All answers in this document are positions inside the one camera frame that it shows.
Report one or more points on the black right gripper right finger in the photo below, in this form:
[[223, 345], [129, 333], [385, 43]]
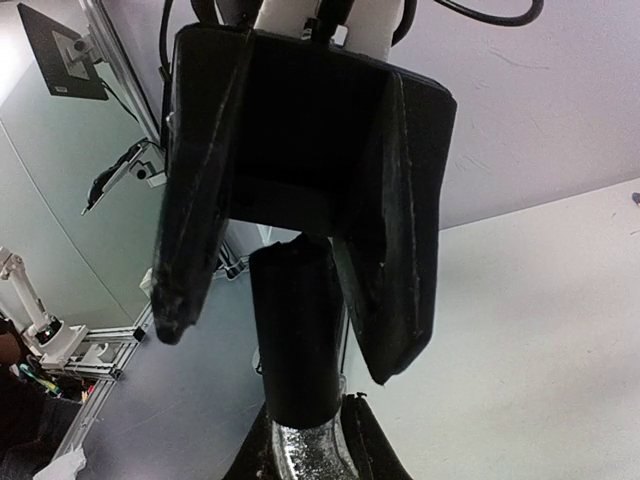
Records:
[[368, 446]]

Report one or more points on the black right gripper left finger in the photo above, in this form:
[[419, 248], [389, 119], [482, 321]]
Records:
[[255, 459]]

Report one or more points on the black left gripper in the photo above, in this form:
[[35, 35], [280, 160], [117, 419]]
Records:
[[266, 129]]

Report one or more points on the clear nail polish bottle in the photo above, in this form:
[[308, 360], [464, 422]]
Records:
[[318, 452]]

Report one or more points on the black nail polish cap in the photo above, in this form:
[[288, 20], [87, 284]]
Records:
[[298, 305]]

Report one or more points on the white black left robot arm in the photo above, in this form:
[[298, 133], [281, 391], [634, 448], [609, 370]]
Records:
[[368, 28]]

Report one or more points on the black monitor on arm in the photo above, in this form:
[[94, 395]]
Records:
[[66, 59]]

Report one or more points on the crumpled white tissue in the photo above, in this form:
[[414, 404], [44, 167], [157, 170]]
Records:
[[60, 462]]

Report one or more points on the aluminium table frame rail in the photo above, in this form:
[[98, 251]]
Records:
[[101, 358]]

